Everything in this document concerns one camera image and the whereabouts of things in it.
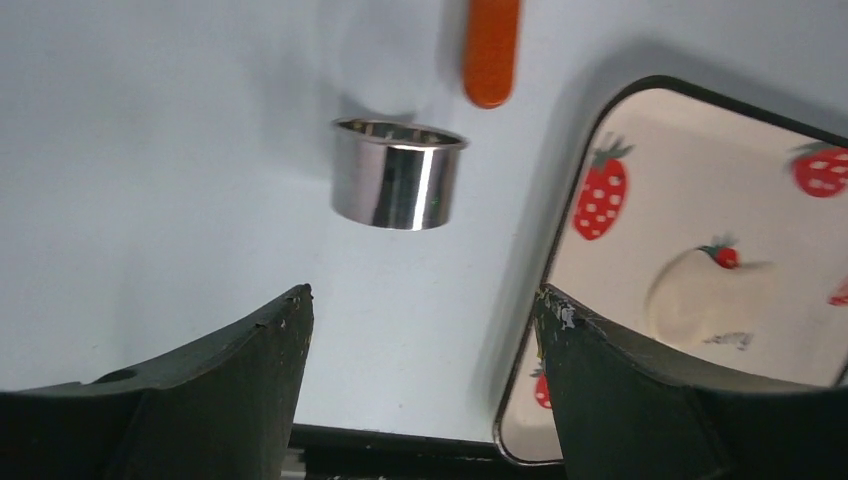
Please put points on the steel scraper orange handle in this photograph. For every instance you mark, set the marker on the steel scraper orange handle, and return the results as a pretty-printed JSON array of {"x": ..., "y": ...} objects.
[{"x": 490, "y": 54}]

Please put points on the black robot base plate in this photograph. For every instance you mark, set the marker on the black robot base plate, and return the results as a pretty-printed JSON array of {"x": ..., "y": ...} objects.
[{"x": 328, "y": 453}]

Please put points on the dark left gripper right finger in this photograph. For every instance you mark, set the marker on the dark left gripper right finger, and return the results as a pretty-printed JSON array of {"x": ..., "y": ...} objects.
[{"x": 626, "y": 406}]

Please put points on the white dough piece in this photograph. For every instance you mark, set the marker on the white dough piece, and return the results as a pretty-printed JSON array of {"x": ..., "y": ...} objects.
[{"x": 693, "y": 299}]

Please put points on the round steel dough cutter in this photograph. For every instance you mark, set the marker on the round steel dough cutter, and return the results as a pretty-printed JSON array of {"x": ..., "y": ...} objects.
[{"x": 394, "y": 175}]

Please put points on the white strawberry print tray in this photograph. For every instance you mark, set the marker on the white strawberry print tray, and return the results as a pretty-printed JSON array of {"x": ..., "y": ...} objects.
[{"x": 668, "y": 169}]

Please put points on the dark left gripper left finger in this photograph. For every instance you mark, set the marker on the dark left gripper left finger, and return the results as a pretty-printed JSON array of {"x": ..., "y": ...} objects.
[{"x": 219, "y": 407}]

